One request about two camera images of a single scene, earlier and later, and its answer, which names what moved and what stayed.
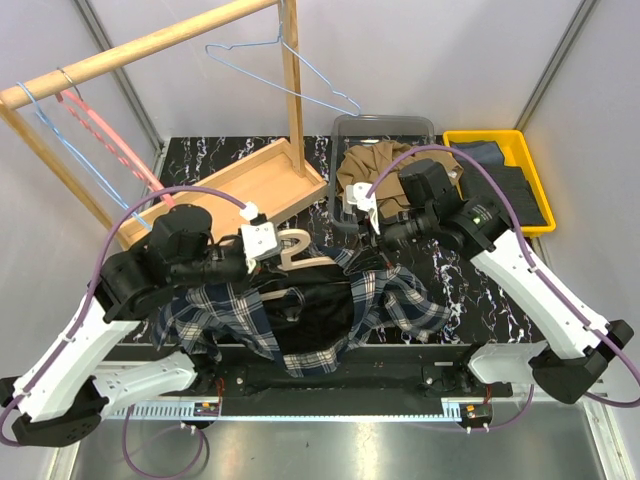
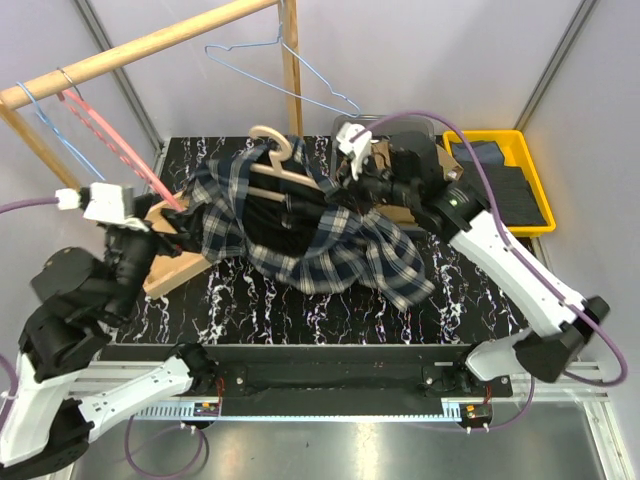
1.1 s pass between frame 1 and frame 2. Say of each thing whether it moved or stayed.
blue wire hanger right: stayed
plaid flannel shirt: moved
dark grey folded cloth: stayed
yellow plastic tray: stayed
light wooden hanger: moved
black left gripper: moved
